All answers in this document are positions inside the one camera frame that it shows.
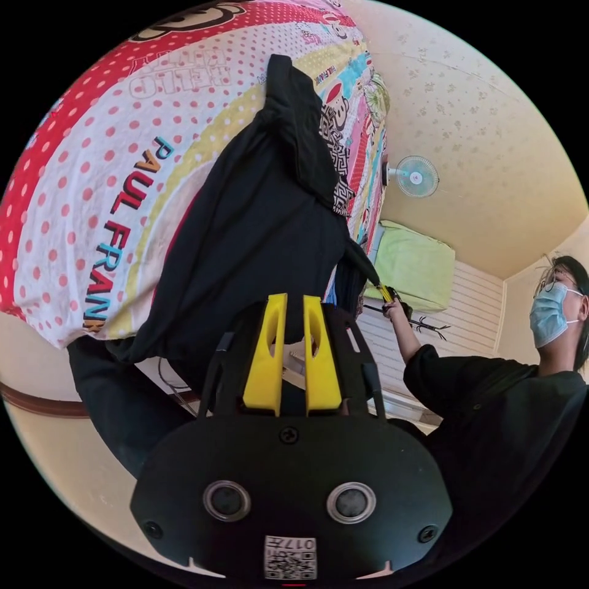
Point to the black turtleneck long sleeve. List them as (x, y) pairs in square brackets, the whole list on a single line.
[(257, 239)]

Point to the person's body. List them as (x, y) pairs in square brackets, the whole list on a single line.
[(497, 414)]

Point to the light green curtain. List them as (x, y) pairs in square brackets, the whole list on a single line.
[(412, 264)]

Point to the black white patterned garment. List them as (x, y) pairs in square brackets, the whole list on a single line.
[(339, 156)]

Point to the person's right hand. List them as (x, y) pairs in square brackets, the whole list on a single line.
[(396, 313)]

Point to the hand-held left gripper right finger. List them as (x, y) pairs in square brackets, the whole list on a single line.
[(323, 368)]

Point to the bed with printed dotted sheet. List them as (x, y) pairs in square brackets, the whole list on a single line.
[(92, 184)]

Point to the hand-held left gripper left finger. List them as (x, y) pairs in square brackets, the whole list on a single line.
[(263, 363)]

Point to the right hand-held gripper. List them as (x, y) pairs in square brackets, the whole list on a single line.
[(394, 297)]

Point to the wall fan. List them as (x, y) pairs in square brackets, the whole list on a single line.
[(415, 177)]

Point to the person's right forearm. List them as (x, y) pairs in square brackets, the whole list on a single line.
[(408, 340)]

